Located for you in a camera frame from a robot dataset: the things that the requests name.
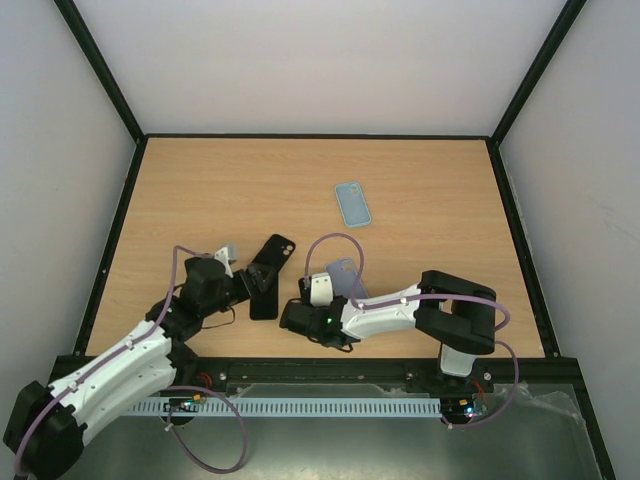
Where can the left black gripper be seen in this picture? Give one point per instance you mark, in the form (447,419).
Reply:
(253,271)

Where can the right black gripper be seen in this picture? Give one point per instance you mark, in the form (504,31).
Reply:
(291,315)

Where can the black phone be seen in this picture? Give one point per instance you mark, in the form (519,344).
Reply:
(265,305)

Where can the black phone case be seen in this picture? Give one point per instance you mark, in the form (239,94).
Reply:
(275,252)

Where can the lavender phone case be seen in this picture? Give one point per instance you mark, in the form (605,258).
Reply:
(343,275)

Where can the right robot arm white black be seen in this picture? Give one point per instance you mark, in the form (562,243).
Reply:
(462,315)

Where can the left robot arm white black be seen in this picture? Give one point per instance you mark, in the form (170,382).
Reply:
(50,425)

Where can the light blue phone case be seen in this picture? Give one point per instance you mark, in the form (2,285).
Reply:
(352,204)

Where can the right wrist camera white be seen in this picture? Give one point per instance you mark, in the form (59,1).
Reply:
(317,289)

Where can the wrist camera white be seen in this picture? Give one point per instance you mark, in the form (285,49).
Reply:
(317,289)
(227,256)

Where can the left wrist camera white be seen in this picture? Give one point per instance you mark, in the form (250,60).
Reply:
(227,256)

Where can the light blue slotted cable duct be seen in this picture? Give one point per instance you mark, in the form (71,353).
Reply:
(292,408)

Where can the black front rail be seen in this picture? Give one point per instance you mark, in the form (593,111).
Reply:
(411,375)

